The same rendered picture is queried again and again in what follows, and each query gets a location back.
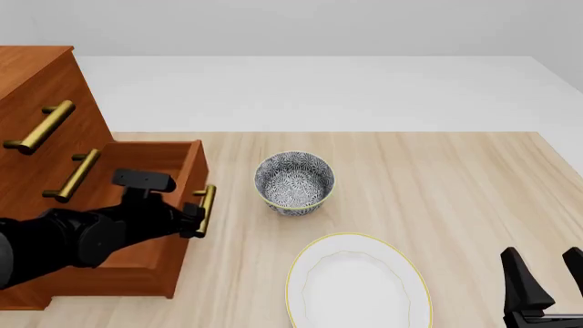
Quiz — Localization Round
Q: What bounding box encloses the medium brass handle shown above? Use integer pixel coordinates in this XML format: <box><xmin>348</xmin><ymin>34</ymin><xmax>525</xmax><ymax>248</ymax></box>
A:
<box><xmin>42</xmin><ymin>148</ymin><xmax>102</xmax><ymax>204</ymax></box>

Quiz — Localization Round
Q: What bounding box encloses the blue-white patterned bowl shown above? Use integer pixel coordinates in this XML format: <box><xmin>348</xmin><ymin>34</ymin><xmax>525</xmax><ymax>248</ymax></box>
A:
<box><xmin>253</xmin><ymin>150</ymin><xmax>336</xmax><ymax>218</ymax></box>

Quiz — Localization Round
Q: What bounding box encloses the wooden cabinet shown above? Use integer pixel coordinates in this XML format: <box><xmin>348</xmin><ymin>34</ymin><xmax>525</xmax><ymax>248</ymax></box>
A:
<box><xmin>0</xmin><ymin>46</ymin><xmax>211</xmax><ymax>312</ymax></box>

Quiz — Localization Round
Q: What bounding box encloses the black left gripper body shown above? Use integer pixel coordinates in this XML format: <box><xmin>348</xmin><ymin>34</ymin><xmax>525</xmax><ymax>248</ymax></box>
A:
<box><xmin>157</xmin><ymin>200</ymin><xmax>195</xmax><ymax>241</ymax></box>

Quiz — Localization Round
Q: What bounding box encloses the wooden drawer, medium brass handle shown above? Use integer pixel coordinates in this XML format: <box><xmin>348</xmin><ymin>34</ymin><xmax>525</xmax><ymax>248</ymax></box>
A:
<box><xmin>0</xmin><ymin>131</ymin><xmax>116</xmax><ymax>220</ymax></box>

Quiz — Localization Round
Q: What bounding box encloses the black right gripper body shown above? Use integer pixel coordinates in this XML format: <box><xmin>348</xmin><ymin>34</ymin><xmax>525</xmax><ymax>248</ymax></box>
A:
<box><xmin>502</xmin><ymin>305</ymin><xmax>583</xmax><ymax>328</ymax></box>

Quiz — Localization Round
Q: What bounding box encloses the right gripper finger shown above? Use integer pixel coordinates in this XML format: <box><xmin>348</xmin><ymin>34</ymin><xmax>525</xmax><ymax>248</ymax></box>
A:
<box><xmin>561</xmin><ymin>246</ymin><xmax>583</xmax><ymax>299</ymax></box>
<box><xmin>500</xmin><ymin>246</ymin><xmax>557</xmax><ymax>312</ymax></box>

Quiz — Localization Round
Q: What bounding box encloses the wooden drawer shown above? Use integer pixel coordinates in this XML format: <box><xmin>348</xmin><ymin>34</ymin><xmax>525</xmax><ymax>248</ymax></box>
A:
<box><xmin>49</xmin><ymin>138</ymin><xmax>211</xmax><ymax>301</ymax></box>
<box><xmin>0</xmin><ymin>131</ymin><xmax>116</xmax><ymax>220</ymax></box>
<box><xmin>0</xmin><ymin>50</ymin><xmax>113</xmax><ymax>165</ymax></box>

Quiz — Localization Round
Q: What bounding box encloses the wooden drawer, long brass handle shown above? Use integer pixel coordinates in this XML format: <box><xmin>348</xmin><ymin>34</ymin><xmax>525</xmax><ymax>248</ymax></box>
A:
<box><xmin>0</xmin><ymin>50</ymin><xmax>113</xmax><ymax>165</ymax></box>

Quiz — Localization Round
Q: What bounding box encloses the short brass handle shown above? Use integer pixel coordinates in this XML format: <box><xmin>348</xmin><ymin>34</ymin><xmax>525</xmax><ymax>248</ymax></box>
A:
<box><xmin>192</xmin><ymin>183</ymin><xmax>218</xmax><ymax>239</ymax></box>

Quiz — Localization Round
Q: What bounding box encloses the long brass handle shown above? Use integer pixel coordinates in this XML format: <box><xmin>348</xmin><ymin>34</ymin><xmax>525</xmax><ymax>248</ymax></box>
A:
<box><xmin>3</xmin><ymin>99</ymin><xmax>77</xmax><ymax>156</ymax></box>

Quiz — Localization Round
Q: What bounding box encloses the white plate with yellow rim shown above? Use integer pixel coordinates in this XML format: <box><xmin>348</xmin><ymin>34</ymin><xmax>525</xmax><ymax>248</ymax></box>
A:
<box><xmin>284</xmin><ymin>231</ymin><xmax>434</xmax><ymax>328</ymax></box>

